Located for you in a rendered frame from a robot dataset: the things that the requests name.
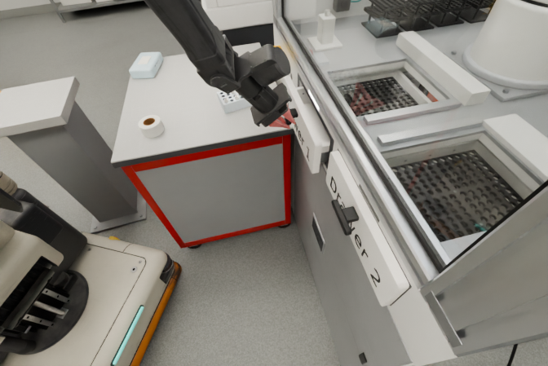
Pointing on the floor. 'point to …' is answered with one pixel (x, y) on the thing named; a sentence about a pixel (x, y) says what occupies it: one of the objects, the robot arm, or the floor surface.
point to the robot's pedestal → (70, 150)
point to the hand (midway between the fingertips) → (290, 123)
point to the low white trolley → (203, 157)
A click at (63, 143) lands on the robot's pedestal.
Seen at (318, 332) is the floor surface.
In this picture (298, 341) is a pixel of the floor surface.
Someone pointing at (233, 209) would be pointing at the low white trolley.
